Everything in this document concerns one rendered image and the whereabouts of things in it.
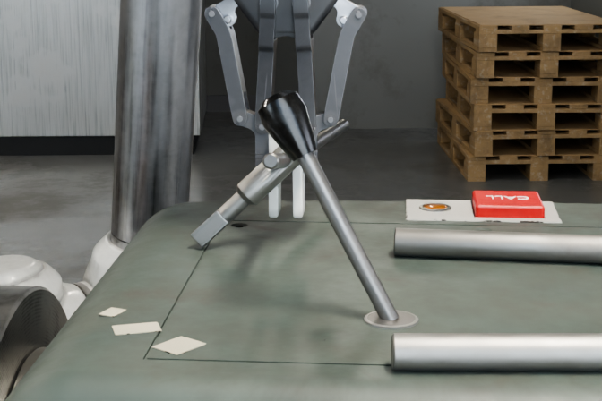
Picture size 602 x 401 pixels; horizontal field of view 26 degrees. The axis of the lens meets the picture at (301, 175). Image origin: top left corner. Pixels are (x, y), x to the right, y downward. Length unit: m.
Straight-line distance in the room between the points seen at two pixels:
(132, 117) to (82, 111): 6.18
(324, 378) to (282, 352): 0.05
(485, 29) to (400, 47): 1.74
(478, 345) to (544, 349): 0.04
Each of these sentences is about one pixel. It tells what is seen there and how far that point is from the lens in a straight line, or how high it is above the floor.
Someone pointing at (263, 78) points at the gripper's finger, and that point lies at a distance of 1.04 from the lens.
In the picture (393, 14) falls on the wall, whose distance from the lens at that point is 8.60.
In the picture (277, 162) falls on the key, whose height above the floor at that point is 1.34.
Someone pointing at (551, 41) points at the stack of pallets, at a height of 0.76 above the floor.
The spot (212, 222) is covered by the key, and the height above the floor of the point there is 1.28.
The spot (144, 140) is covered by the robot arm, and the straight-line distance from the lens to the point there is 1.64.
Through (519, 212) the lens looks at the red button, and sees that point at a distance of 1.15.
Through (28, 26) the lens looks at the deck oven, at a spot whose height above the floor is 0.77.
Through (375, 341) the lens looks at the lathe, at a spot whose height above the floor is 1.26.
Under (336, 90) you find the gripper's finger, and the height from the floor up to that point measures 1.38.
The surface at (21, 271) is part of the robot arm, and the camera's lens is 1.66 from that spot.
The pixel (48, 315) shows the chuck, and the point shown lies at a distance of 1.07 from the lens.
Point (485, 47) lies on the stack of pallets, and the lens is 6.98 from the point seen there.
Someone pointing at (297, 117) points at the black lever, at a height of 1.39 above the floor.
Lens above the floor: 1.53
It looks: 12 degrees down
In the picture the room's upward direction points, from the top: straight up
